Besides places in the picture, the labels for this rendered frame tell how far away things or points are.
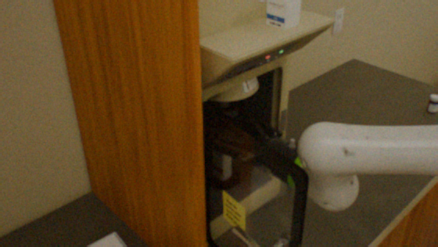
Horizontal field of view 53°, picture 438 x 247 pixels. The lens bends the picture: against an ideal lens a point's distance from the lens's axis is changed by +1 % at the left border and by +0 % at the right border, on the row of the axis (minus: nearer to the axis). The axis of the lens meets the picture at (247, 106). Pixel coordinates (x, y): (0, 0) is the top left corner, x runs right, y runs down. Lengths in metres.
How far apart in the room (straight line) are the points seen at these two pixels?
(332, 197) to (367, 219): 0.40
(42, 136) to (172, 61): 0.60
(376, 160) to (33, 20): 0.83
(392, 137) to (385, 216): 0.54
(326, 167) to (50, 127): 0.76
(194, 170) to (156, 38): 0.26
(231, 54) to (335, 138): 0.25
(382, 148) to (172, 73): 0.40
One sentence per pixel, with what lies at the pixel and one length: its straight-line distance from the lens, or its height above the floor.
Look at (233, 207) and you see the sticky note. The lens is 0.93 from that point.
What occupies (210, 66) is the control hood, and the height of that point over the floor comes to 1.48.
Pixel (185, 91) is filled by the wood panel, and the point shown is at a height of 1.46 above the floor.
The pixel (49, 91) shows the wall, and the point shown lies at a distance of 1.23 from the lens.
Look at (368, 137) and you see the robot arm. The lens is 0.83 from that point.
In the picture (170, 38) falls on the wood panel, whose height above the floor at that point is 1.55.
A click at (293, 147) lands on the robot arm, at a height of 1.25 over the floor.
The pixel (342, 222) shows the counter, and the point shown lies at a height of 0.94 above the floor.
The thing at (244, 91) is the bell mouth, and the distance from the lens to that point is 1.03.
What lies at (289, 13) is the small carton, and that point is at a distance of 0.91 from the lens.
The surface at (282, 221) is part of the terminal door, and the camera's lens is 0.80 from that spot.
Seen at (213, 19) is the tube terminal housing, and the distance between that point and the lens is 0.87.
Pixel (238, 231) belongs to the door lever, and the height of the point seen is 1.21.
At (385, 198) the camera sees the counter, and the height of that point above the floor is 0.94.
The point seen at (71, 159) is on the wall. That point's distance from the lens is 1.35.
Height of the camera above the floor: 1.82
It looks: 30 degrees down
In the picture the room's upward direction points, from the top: 2 degrees clockwise
